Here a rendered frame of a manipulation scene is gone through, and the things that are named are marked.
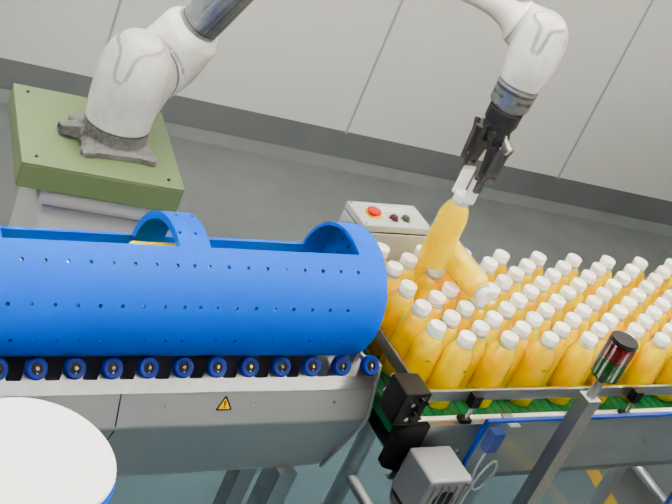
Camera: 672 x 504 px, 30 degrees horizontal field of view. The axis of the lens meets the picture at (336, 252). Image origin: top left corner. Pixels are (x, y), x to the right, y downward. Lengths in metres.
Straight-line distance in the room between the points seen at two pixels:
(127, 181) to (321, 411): 0.67
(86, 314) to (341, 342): 0.58
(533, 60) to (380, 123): 3.15
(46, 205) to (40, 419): 0.81
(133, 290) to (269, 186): 3.03
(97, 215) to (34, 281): 0.68
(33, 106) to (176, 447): 0.89
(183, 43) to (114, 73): 0.21
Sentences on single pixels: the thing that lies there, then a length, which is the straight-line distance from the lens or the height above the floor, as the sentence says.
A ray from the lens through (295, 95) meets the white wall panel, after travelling 5.53.
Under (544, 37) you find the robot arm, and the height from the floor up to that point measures 1.73.
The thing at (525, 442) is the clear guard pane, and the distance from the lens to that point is 2.93.
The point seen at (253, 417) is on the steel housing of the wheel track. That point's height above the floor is 0.85.
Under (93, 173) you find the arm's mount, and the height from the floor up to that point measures 1.06.
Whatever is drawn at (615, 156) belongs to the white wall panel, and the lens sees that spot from 6.30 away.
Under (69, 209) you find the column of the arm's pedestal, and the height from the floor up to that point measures 0.95.
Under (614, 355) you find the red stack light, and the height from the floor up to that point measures 1.23.
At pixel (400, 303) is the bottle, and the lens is 2.82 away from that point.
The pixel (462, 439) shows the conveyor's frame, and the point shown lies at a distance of 2.87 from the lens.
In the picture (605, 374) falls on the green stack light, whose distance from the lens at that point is 2.70.
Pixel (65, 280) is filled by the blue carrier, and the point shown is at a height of 1.18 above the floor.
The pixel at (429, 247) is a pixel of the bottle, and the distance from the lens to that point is 2.82.
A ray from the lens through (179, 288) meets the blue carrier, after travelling 2.35.
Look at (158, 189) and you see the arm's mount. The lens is 2.86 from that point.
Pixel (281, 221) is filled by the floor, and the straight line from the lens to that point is 5.10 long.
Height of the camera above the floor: 2.47
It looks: 29 degrees down
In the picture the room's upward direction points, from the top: 24 degrees clockwise
